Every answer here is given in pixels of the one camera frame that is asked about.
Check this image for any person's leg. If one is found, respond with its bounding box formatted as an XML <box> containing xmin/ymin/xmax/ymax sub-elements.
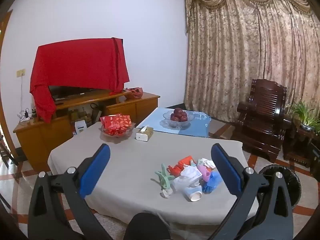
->
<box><xmin>127</xmin><ymin>212</ymin><xmax>172</xmax><ymax>240</ymax></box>

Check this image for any power strip with plugs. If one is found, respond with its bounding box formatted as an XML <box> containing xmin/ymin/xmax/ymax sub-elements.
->
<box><xmin>17</xmin><ymin>109</ymin><xmax>33</xmax><ymax>122</ymax></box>

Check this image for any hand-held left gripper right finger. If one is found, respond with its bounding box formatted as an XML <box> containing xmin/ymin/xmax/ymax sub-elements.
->
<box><xmin>205</xmin><ymin>143</ymin><xmax>294</xmax><ymax>240</ymax></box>

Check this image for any blue white paper cup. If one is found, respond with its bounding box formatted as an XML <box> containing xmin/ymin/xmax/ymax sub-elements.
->
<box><xmin>184</xmin><ymin>186</ymin><xmax>203</xmax><ymax>202</ymax></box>

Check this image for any beige patterned curtain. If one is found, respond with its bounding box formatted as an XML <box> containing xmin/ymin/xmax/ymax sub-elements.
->
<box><xmin>184</xmin><ymin>0</ymin><xmax>320</xmax><ymax>130</ymax></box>

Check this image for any white paper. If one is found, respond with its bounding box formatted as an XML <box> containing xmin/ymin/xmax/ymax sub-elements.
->
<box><xmin>180</xmin><ymin>165</ymin><xmax>203</xmax><ymax>180</ymax></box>

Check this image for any black trash bin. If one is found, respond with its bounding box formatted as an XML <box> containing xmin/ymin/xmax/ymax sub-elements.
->
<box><xmin>259</xmin><ymin>165</ymin><xmax>300</xmax><ymax>208</ymax></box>

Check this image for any red cloth cover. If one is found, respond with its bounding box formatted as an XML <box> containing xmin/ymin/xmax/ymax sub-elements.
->
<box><xmin>29</xmin><ymin>37</ymin><xmax>130</xmax><ymax>123</ymax></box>

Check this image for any dark wooden side table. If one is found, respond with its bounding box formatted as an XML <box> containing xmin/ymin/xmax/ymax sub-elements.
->
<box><xmin>282</xmin><ymin>120</ymin><xmax>320</xmax><ymax>175</ymax></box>

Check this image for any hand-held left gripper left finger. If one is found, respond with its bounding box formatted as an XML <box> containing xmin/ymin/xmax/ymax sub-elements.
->
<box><xmin>27</xmin><ymin>144</ymin><xmax>114</xmax><ymax>240</ymax></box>

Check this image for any blue side table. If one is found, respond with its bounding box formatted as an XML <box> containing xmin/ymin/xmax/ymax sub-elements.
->
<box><xmin>136</xmin><ymin>107</ymin><xmax>212</xmax><ymax>138</ymax></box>

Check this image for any green rubber glove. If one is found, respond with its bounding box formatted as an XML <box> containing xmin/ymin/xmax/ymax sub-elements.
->
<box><xmin>151</xmin><ymin>164</ymin><xmax>176</xmax><ymax>190</ymax></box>

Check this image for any pile of red apples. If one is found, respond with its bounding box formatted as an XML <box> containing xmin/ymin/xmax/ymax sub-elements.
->
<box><xmin>170</xmin><ymin>107</ymin><xmax>188</xmax><ymax>122</ymax></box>

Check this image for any black television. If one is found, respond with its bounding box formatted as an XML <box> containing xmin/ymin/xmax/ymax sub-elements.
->
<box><xmin>48</xmin><ymin>85</ymin><xmax>120</xmax><ymax>101</ymax></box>

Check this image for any glass candy bowl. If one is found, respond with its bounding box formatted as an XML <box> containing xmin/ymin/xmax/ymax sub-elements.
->
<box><xmin>100</xmin><ymin>122</ymin><xmax>134</xmax><ymax>138</ymax></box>

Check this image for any blue cloth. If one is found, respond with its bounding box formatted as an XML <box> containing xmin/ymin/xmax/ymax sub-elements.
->
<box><xmin>201</xmin><ymin>171</ymin><xmax>223</xmax><ymax>193</ymax></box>

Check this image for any potted green plant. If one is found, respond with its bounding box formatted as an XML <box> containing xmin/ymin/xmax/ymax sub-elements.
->
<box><xmin>286</xmin><ymin>100</ymin><xmax>317</xmax><ymax>132</ymax></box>

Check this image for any small red plastic bag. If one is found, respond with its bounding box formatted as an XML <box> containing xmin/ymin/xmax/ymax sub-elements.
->
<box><xmin>167</xmin><ymin>165</ymin><xmax>181</xmax><ymax>177</ymax></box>

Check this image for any glass fruit bowl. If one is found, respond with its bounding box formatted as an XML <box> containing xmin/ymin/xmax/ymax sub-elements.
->
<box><xmin>162</xmin><ymin>109</ymin><xmax>194</xmax><ymax>130</ymax></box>

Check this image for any tissue box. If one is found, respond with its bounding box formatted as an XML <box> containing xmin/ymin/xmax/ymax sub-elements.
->
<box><xmin>135</xmin><ymin>126</ymin><xmax>154</xmax><ymax>141</ymax></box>

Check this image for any white tissue wad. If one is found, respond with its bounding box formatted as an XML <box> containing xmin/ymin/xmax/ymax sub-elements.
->
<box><xmin>197</xmin><ymin>158</ymin><xmax>215</xmax><ymax>169</ymax></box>

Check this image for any wooden television cabinet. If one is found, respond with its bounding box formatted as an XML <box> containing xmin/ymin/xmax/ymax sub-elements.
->
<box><xmin>13</xmin><ymin>91</ymin><xmax>161</xmax><ymax>173</ymax></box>

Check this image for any red patterned packet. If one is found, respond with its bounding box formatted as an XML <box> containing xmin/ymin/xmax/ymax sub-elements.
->
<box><xmin>99</xmin><ymin>114</ymin><xmax>132</xmax><ymax>135</ymax></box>

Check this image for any dark wooden armchair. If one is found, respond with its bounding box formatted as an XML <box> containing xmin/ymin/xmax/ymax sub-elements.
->
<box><xmin>231</xmin><ymin>79</ymin><xmax>293</xmax><ymax>163</ymax></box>

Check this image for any white blue carton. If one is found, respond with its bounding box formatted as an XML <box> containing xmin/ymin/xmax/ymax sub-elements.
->
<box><xmin>75</xmin><ymin>120</ymin><xmax>88</xmax><ymax>135</ymax></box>

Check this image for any pink plastic piece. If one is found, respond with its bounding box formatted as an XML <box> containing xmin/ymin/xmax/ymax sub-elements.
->
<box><xmin>196</xmin><ymin>164</ymin><xmax>213</xmax><ymax>182</ymax></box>

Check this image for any red bag on cabinet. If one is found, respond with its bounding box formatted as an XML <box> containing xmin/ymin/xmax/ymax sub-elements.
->
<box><xmin>125</xmin><ymin>87</ymin><xmax>143</xmax><ymax>99</ymax></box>

